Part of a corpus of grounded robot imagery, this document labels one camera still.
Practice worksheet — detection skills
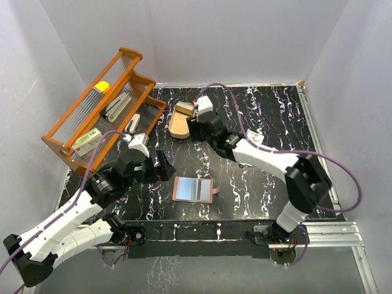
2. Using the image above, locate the white card black stripe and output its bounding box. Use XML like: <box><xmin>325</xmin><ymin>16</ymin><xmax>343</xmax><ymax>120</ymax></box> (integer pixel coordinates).
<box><xmin>195</xmin><ymin>179</ymin><xmax>212</xmax><ymax>202</ymax></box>

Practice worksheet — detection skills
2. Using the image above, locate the purple cable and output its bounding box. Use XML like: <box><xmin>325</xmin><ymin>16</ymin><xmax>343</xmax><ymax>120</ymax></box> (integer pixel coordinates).
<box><xmin>192</xmin><ymin>82</ymin><xmax>363</xmax><ymax>266</ymax></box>
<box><xmin>0</xmin><ymin>130</ymin><xmax>129</xmax><ymax>294</ymax></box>

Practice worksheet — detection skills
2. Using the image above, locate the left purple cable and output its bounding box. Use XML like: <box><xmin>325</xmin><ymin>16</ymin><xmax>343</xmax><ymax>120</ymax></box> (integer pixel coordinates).
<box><xmin>0</xmin><ymin>130</ymin><xmax>129</xmax><ymax>294</ymax></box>

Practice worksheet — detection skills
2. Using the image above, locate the small white stapler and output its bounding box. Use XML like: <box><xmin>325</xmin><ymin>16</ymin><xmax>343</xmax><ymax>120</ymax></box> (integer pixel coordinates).
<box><xmin>124</xmin><ymin>113</ymin><xmax>140</xmax><ymax>134</ymax></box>

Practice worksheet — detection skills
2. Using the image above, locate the white printed paper packet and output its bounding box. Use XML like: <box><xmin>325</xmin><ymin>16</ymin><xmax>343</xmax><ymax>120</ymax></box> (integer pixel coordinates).
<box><xmin>246</xmin><ymin>129</ymin><xmax>264</xmax><ymax>145</ymax></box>

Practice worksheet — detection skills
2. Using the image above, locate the green white staples box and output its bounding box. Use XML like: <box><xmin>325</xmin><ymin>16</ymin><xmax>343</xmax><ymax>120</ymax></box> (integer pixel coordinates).
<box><xmin>72</xmin><ymin>128</ymin><xmax>102</xmax><ymax>157</ymax></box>

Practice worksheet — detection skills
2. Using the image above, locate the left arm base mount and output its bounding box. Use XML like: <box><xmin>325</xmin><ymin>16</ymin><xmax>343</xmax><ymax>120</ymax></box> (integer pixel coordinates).
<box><xmin>96</xmin><ymin>225</ymin><xmax>146</xmax><ymax>268</ymax></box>

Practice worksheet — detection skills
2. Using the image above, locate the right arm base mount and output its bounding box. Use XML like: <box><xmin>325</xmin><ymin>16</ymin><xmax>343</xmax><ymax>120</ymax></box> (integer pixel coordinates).
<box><xmin>244</xmin><ymin>225</ymin><xmax>309</xmax><ymax>249</ymax></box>

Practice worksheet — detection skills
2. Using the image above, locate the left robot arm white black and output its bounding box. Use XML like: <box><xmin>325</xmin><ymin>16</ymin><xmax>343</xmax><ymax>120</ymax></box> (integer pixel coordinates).
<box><xmin>3</xmin><ymin>150</ymin><xmax>176</xmax><ymax>287</ymax></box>

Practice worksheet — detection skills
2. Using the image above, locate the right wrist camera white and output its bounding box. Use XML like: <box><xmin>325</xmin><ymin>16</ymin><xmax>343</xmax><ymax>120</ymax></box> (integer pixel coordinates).
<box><xmin>194</xmin><ymin>96</ymin><xmax>213</xmax><ymax>115</ymax></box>

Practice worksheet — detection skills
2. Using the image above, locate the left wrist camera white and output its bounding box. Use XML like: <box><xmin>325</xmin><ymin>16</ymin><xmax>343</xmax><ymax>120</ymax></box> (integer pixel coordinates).
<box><xmin>123</xmin><ymin>133</ymin><xmax>149</xmax><ymax>157</ymax></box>

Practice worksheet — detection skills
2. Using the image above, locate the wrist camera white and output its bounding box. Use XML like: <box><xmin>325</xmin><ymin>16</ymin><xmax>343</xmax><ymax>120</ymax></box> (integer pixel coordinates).
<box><xmin>194</xmin><ymin>96</ymin><xmax>213</xmax><ymax>115</ymax></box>
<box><xmin>123</xmin><ymin>133</ymin><xmax>149</xmax><ymax>157</ymax></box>

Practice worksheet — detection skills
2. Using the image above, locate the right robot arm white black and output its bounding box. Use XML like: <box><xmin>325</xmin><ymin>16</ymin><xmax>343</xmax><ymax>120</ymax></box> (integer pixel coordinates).
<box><xmin>186</xmin><ymin>111</ymin><xmax>332</xmax><ymax>243</ymax></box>

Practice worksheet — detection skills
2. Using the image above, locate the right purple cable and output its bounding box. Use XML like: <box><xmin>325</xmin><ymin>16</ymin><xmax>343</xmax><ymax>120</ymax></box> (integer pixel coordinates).
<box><xmin>192</xmin><ymin>82</ymin><xmax>363</xmax><ymax>266</ymax></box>

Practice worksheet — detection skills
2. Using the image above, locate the beige oval tray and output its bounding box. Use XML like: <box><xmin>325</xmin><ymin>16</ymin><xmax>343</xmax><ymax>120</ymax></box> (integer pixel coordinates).
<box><xmin>168</xmin><ymin>106</ymin><xmax>194</xmax><ymax>140</ymax></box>

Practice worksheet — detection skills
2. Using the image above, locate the orange wooden shelf rack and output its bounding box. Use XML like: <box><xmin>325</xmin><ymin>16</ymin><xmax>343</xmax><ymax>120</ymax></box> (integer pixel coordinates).
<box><xmin>42</xmin><ymin>47</ymin><xmax>167</xmax><ymax>177</ymax></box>

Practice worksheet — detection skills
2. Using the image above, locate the yellow grey eraser block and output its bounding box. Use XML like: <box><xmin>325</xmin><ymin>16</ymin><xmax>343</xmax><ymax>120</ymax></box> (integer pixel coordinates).
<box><xmin>93</xmin><ymin>81</ymin><xmax>111</xmax><ymax>95</ymax></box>

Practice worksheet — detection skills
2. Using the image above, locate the grey black stapler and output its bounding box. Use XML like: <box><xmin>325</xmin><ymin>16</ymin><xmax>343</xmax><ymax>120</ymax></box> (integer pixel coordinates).
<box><xmin>100</xmin><ymin>92</ymin><xmax>132</xmax><ymax>123</ymax></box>

